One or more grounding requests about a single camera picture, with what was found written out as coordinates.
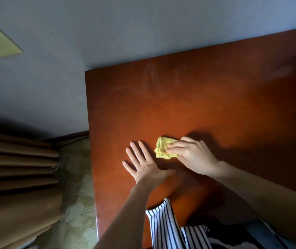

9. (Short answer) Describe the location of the brown curtain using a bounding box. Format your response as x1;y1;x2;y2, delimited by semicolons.
0;130;63;249

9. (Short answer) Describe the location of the person's left forearm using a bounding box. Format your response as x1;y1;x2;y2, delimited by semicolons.
93;183;159;249

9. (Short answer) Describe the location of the blue striped white apron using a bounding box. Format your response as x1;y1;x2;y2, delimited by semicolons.
145;197;213;249

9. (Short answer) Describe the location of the person's right forearm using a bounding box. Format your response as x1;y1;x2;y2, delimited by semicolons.
211;161;296;249

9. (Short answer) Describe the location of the red-brown wooden table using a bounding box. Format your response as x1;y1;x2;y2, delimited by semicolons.
85;26;296;249

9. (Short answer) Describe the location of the navy dress with white trim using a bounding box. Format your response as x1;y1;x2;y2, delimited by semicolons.
207;218;261;249

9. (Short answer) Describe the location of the person's right hand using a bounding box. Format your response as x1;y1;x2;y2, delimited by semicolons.
164;136;220;177

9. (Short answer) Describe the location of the person's left hand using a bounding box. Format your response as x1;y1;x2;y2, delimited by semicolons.
122;140;176;190

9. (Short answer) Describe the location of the yellow cleaning cloth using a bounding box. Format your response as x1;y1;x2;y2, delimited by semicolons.
154;137;179;160

